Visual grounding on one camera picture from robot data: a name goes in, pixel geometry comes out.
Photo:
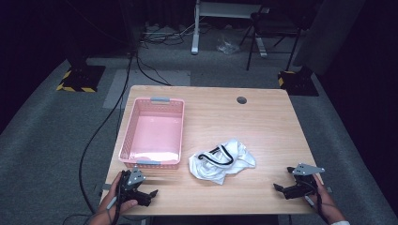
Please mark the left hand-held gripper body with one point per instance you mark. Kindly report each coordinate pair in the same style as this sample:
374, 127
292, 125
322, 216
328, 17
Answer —
131, 187

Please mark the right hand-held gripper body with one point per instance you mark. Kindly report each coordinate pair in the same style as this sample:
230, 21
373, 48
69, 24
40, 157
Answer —
305, 181

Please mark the pink plastic basket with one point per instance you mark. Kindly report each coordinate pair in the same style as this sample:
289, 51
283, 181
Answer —
156, 134

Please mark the white garment with black trim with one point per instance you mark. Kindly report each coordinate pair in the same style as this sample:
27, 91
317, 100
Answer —
219, 168

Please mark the person's left hand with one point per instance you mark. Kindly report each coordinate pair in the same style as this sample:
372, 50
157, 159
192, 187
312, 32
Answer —
111, 193

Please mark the person's right hand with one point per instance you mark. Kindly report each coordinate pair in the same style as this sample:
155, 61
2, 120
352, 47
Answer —
322, 197

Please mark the grey tape strip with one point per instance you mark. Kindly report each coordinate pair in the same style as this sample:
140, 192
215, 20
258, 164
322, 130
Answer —
329, 189
106, 187

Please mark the black base with yellow stripes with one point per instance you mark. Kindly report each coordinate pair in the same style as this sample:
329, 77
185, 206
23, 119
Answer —
297, 82
83, 78

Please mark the grey floor mat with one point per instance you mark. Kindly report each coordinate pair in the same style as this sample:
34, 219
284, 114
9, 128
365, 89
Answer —
150, 78

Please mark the clear plastic bag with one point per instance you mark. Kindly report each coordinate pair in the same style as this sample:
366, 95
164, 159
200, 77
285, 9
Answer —
227, 45

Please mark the grey curtain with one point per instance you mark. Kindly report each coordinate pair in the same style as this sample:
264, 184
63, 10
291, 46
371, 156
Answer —
325, 34

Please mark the black folding chair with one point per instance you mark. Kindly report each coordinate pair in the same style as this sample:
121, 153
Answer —
272, 29

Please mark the white desk frame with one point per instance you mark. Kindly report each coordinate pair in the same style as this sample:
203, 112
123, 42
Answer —
195, 31

